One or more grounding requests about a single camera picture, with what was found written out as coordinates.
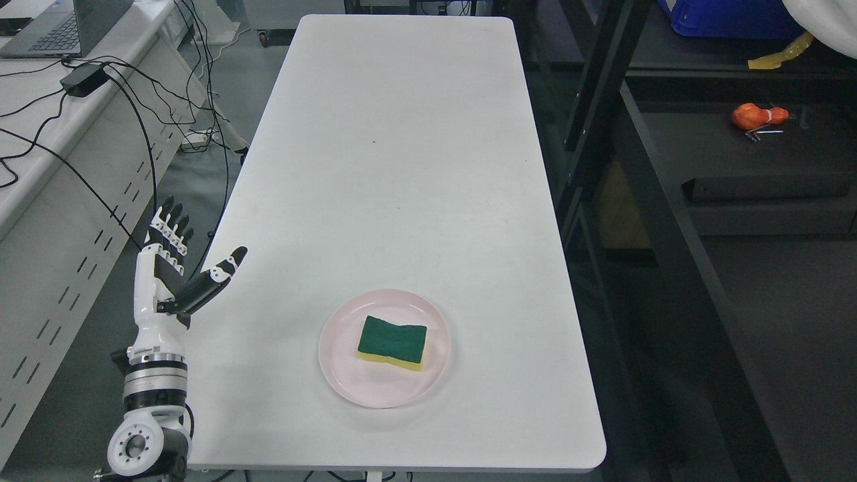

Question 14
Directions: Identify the black metal shelf rack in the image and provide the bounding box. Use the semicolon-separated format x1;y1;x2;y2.
509;1;855;481

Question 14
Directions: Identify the white power strip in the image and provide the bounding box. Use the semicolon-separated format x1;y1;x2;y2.
179;131;221;151

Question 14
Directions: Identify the green yellow sponge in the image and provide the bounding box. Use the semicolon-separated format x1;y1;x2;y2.
356;315;428;372

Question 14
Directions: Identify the pink plate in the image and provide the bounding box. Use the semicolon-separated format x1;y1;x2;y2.
318;288;452;408

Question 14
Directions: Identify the blue plastic bin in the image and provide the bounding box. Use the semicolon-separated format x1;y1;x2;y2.
657;1;804;40

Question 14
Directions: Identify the yellow tape strip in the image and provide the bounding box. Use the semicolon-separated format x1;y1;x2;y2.
747;31;815;70

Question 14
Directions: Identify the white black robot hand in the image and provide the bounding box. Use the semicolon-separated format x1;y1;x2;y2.
127;196;248;364

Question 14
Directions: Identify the black cable on desk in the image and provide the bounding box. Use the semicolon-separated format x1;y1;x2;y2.
0;0;232;282

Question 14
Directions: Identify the grey laptop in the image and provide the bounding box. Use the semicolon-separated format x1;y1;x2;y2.
1;1;134;59

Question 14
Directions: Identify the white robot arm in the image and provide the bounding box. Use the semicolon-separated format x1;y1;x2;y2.
92;350;193;481

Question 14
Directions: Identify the black power adapter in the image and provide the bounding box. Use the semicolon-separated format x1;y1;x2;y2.
60;63;110;98

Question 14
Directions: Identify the white side desk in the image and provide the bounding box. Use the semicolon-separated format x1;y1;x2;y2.
2;1;248;466

